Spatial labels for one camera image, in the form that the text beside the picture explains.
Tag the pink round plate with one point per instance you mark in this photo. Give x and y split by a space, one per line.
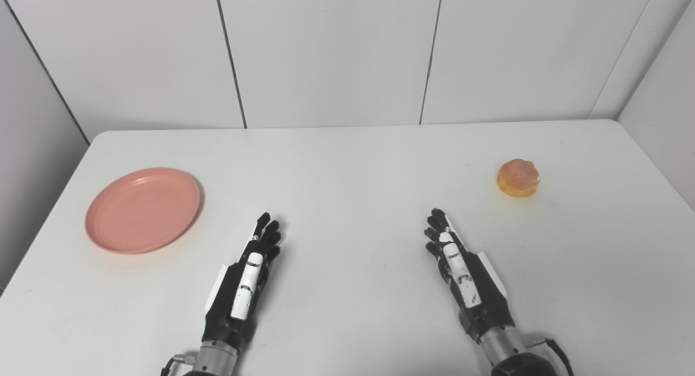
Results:
142 210

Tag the orange cream puff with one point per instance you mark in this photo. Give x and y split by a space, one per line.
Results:
518 177

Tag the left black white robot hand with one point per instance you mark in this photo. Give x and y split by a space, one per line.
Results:
245 281

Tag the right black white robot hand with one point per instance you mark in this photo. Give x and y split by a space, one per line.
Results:
467 281

